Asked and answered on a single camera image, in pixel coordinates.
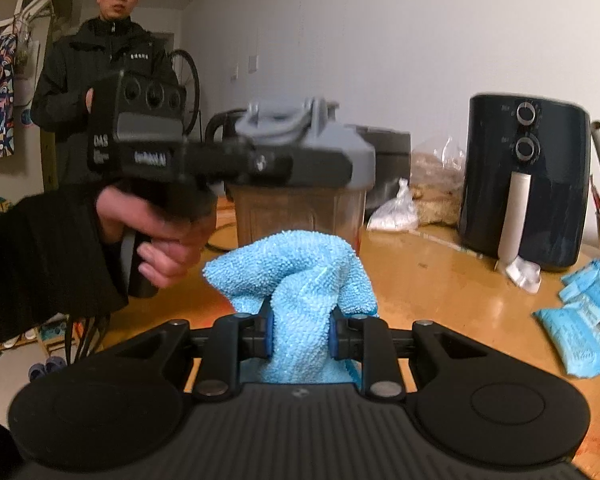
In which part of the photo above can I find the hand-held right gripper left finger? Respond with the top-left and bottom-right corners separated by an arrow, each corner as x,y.
114,309 -> 276,404

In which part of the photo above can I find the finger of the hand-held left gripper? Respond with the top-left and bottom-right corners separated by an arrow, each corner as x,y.
250,148 -> 355,189

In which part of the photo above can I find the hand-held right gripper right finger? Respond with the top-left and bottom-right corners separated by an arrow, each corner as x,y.
329,312 -> 486,404

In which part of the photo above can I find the grey shaker bottle lid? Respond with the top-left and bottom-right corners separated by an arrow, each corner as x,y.
205,96 -> 377,261

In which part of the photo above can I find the blue microfiber cloth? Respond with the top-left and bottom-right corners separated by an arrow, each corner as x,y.
202,230 -> 379,385

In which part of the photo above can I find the person's left hand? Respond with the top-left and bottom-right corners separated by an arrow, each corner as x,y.
96,185 -> 219,289

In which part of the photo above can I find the grey rice cooker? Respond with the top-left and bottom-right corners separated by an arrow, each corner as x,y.
352,125 -> 412,212

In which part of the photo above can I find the bicycle wheel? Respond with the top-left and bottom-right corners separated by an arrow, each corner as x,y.
169,49 -> 202,130

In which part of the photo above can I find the small white plastic bag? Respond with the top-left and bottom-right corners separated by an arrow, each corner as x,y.
366,178 -> 421,234

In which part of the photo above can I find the clear bag of flatbreads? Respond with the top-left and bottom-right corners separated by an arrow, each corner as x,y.
410,136 -> 468,227

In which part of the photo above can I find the blue wipe packet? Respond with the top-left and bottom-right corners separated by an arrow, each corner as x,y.
562,259 -> 600,301
560,280 -> 600,322
534,305 -> 600,380

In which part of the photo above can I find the dark blue air fryer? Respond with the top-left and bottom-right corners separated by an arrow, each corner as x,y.
457,92 -> 592,275

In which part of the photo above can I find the black cable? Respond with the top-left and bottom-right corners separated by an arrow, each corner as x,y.
64,312 -> 112,366

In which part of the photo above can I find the white folded strap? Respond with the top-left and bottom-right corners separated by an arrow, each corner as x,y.
505,255 -> 544,294

